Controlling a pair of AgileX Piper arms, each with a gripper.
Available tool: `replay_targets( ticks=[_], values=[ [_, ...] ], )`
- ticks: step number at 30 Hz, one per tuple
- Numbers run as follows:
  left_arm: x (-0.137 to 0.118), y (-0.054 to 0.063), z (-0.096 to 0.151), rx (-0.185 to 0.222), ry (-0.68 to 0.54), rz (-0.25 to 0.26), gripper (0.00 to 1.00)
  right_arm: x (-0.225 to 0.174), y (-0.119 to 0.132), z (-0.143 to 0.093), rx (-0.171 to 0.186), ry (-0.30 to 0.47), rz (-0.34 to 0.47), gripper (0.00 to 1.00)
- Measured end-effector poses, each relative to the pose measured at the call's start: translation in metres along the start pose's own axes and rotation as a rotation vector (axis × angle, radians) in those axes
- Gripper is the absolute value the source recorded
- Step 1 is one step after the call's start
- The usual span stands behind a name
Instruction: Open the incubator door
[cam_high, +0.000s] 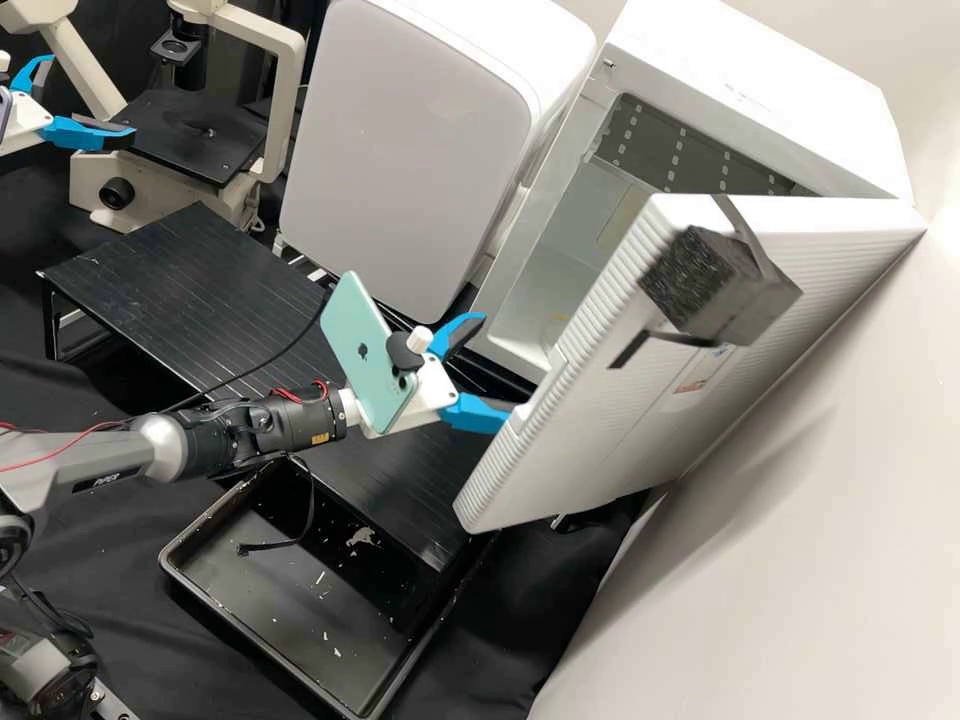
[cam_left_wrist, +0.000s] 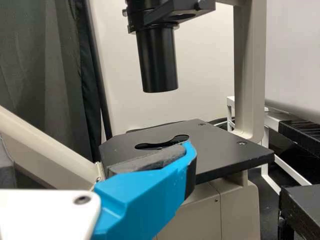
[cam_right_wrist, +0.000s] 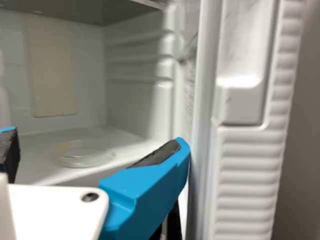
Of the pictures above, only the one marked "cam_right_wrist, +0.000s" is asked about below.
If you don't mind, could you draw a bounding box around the incubator door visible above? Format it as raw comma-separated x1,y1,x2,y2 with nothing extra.
183,0,313,240

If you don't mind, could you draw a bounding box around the white incubator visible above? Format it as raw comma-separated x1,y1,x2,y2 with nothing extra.
0,0,192,188

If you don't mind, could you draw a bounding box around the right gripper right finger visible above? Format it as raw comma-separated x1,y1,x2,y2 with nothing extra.
98,136,192,240

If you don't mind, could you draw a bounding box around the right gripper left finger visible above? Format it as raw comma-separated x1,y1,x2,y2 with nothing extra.
0,125,22,186

